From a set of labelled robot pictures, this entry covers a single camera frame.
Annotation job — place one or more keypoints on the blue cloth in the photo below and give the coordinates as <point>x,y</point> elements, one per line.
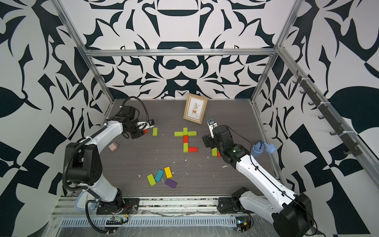
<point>260,147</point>

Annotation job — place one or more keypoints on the lime block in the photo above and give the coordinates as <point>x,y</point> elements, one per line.
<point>214,152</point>
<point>185,148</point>
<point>192,133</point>
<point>185,131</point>
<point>151,180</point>
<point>178,134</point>
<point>155,131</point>

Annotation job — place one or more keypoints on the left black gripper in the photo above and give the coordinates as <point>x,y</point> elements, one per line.
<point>135,136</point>

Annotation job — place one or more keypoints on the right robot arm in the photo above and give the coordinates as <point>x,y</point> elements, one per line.
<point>290,214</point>

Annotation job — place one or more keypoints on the right circuit board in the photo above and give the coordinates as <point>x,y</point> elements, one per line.
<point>243,226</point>

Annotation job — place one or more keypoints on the wooden picture frame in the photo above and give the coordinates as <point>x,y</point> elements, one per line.
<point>195,108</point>

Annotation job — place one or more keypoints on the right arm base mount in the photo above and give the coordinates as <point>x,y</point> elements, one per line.
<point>231,205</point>

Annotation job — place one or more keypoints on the black wall hook rail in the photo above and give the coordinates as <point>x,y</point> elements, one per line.
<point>354,144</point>

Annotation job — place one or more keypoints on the purple block lower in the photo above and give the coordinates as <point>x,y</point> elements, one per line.
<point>171,183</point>

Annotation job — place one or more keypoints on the lime block top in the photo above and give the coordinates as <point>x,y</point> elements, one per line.
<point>178,134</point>

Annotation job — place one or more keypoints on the clear container blue lid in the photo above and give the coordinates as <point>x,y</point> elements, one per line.
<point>81,201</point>

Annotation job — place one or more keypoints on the white cable duct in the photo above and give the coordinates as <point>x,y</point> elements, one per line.
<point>139,221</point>

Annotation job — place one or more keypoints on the pink wall charger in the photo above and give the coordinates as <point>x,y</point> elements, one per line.
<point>114,146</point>

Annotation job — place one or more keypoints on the yellow block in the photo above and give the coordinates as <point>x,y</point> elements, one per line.
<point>168,172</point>

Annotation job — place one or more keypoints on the left circuit board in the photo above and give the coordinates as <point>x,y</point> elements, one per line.
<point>117,221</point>

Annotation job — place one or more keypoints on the teal block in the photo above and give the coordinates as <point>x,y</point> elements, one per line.
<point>159,175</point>

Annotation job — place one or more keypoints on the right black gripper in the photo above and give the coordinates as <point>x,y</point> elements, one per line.
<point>208,140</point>

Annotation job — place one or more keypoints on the circuit board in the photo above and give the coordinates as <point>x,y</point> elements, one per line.
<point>117,221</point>
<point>243,226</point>

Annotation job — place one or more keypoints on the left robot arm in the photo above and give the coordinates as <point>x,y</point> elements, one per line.
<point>83,170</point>

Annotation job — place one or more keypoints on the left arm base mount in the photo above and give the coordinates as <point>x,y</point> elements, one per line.
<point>126,206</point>

